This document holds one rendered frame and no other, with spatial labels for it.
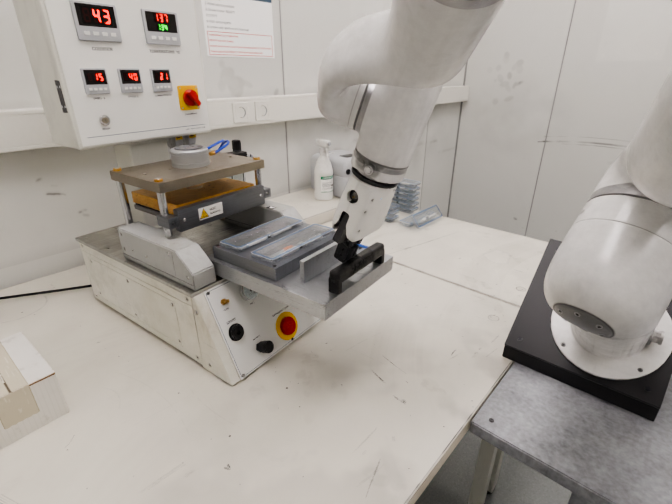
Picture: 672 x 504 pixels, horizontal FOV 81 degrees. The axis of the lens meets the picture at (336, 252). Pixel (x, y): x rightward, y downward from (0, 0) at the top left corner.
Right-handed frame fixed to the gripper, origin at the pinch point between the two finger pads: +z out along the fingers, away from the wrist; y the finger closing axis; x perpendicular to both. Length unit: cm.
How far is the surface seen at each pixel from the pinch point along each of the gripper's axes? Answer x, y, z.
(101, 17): 64, -7, -17
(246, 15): 98, 62, -14
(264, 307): 11.4, -3.6, 21.7
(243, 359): 6.6, -12.7, 26.5
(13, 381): 28, -42, 29
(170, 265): 25.6, -16.2, 14.3
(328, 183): 54, 78, 35
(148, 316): 31.3, -16.9, 33.2
